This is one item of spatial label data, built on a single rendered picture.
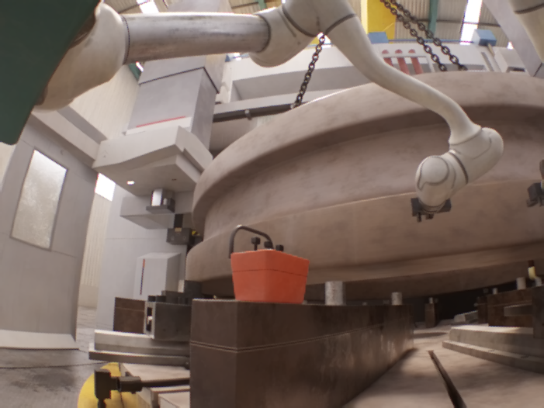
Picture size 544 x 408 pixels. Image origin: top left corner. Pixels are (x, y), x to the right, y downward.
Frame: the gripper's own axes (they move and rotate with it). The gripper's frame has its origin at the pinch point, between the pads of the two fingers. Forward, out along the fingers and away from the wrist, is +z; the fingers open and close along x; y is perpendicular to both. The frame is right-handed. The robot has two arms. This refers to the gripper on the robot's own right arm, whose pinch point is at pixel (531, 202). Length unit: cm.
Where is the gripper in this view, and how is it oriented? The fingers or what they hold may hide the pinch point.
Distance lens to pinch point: 126.1
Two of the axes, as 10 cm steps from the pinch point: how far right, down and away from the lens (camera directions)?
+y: -0.2, 9.4, -3.4
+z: 2.6, 3.4, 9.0
